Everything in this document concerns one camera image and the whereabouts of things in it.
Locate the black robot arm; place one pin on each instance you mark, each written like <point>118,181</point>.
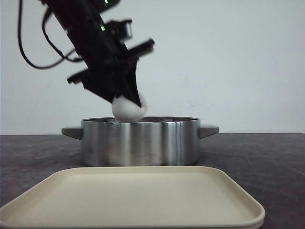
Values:
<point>65,10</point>

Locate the stainless steel steamer pot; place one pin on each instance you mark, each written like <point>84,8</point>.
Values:
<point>153,141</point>

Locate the beige plastic tray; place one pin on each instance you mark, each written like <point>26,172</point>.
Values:
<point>134,198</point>

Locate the small white bun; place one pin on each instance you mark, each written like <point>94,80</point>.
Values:
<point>125,110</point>

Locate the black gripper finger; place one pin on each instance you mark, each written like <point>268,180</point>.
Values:
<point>105,90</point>
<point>128,87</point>

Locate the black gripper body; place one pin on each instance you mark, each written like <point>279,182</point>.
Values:
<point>102,47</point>

